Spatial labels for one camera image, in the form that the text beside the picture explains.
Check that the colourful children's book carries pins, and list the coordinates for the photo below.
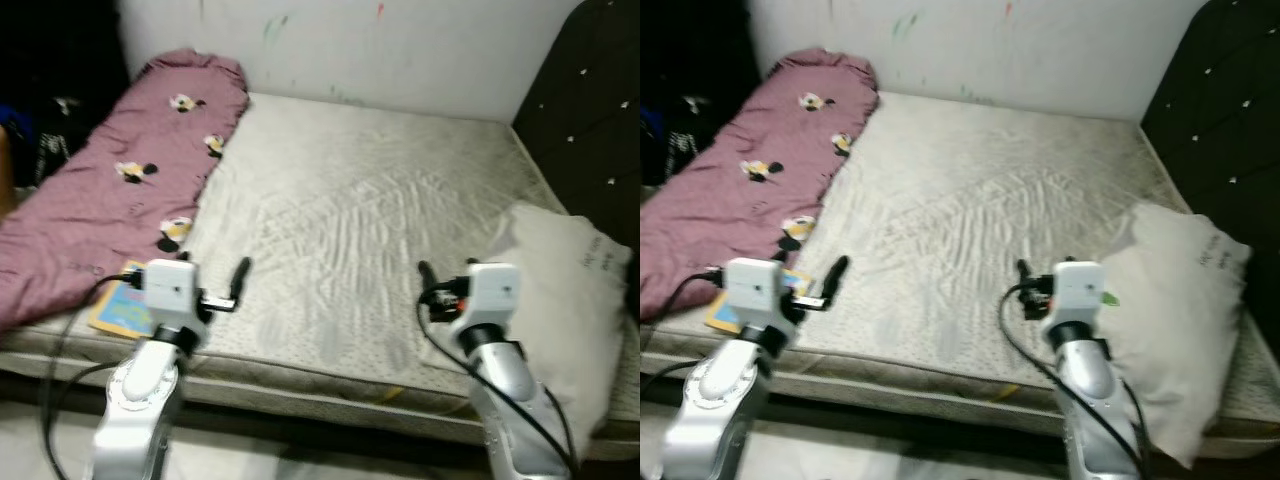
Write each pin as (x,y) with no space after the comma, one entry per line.
(722,315)
(115,310)

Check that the white quilted mattress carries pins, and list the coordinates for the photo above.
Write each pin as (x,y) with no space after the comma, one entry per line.
(350,200)
(980,200)

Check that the pink cartoon print quilt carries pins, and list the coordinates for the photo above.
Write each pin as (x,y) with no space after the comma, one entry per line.
(110,200)
(740,210)

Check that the black bag with white print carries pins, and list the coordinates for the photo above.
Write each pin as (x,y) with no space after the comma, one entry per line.
(685,150)
(60,150)

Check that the black tufted headboard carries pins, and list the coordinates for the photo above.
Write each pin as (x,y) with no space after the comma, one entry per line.
(1220,100)
(590,100)

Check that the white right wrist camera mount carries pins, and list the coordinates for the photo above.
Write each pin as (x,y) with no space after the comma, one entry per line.
(1078,290)
(495,290)

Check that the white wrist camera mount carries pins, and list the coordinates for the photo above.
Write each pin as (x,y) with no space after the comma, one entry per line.
(1078,290)
(495,290)
(750,285)
(168,285)

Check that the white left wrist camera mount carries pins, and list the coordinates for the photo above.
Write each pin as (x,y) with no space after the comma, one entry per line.
(750,285)
(168,285)

